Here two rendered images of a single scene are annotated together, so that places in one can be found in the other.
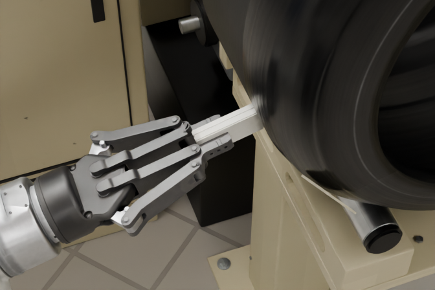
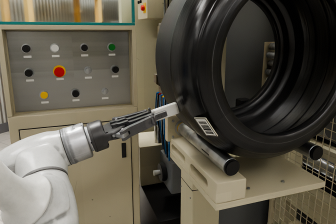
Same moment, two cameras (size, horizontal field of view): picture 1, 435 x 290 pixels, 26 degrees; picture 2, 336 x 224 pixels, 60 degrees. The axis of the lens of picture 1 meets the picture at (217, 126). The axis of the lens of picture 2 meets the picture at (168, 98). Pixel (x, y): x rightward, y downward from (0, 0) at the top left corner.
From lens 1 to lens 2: 0.56 m
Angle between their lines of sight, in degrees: 38
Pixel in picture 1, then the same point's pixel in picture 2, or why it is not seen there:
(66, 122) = (108, 204)
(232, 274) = not seen: outside the picture
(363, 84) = (214, 52)
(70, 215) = (98, 130)
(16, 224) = (75, 131)
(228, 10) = (165, 55)
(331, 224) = (209, 172)
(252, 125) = (174, 109)
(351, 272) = (219, 185)
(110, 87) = (126, 189)
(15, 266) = (71, 151)
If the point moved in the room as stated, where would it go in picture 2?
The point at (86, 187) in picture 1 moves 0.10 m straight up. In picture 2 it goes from (107, 127) to (105, 88)
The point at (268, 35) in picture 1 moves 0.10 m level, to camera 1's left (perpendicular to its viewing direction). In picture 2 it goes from (178, 41) to (135, 41)
